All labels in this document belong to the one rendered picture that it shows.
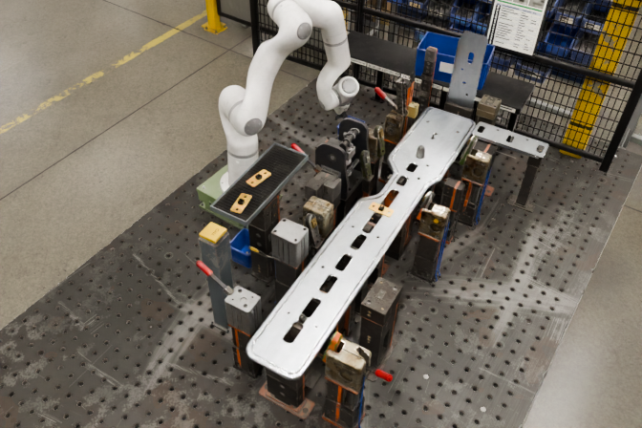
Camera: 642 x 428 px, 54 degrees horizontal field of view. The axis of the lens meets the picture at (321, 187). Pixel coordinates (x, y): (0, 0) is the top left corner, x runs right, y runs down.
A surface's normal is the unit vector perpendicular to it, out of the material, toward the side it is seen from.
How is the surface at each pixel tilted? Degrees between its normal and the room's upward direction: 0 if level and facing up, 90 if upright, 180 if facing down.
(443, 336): 0
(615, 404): 0
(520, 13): 90
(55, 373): 0
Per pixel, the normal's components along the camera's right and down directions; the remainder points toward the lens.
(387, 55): 0.02, -0.73
